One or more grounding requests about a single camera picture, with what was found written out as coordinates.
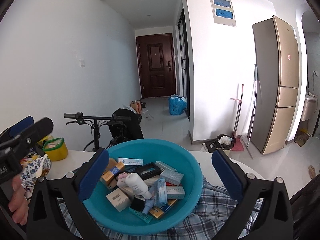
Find white pink plush toy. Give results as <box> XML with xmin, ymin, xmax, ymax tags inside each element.
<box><xmin>117</xmin><ymin>172</ymin><xmax>128</xmax><ymax>185</ymax></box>

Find trash bin black bag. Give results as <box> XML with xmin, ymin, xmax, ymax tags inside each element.
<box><xmin>215</xmin><ymin>134</ymin><xmax>234</xmax><ymax>150</ymax></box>

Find electrical panel blue windows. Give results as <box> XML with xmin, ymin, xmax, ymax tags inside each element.
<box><xmin>210</xmin><ymin>0</ymin><xmax>236</xmax><ymax>27</ymax></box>

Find orange and blue box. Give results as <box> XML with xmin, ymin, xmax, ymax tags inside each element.
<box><xmin>100</xmin><ymin>159</ymin><xmax>125</xmax><ymax>186</ymax></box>

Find black bag on scooter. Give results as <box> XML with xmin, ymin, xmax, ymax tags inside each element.
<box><xmin>109</xmin><ymin>108</ymin><xmax>144</xmax><ymax>145</ymax></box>

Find black ZEESEA box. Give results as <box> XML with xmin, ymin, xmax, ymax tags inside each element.
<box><xmin>130</xmin><ymin>195</ymin><xmax>145</xmax><ymax>212</ymax></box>

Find dark brown entrance door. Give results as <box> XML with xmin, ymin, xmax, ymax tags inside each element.
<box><xmin>136</xmin><ymin>33</ymin><xmax>176</xmax><ymax>98</ymax></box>

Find yellow container green lid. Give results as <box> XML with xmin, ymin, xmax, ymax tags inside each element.
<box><xmin>42</xmin><ymin>138</ymin><xmax>68</xmax><ymax>161</ymax></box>

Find black square frame case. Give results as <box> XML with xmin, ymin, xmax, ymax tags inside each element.
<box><xmin>135</xmin><ymin>162</ymin><xmax>162</xmax><ymax>180</ymax></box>

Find gold refrigerator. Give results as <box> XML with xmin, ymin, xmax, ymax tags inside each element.
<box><xmin>251</xmin><ymin>16</ymin><xmax>299</xmax><ymax>154</ymax></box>

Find blue plaid cloth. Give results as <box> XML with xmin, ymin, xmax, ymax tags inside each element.
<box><xmin>56</xmin><ymin>177</ymin><xmax>263</xmax><ymax>240</ymax></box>

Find blue shopping bag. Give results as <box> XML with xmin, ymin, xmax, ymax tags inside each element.
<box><xmin>168</xmin><ymin>94</ymin><xmax>187</xmax><ymax>115</ymax></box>

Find black scooter handlebar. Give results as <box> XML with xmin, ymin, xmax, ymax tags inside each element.
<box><xmin>63</xmin><ymin>112</ymin><xmax>117</xmax><ymax>151</ymax></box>

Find white cream box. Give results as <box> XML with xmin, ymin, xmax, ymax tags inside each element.
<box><xmin>106</xmin><ymin>188</ymin><xmax>131</xmax><ymax>212</ymax></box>

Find person's left hand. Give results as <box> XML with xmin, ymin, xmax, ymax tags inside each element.
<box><xmin>9</xmin><ymin>174</ymin><xmax>28</xmax><ymax>225</ymax></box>

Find white plastic bottle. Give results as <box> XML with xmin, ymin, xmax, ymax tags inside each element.
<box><xmin>125</xmin><ymin>173</ymin><xmax>152</xmax><ymax>199</ymax></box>

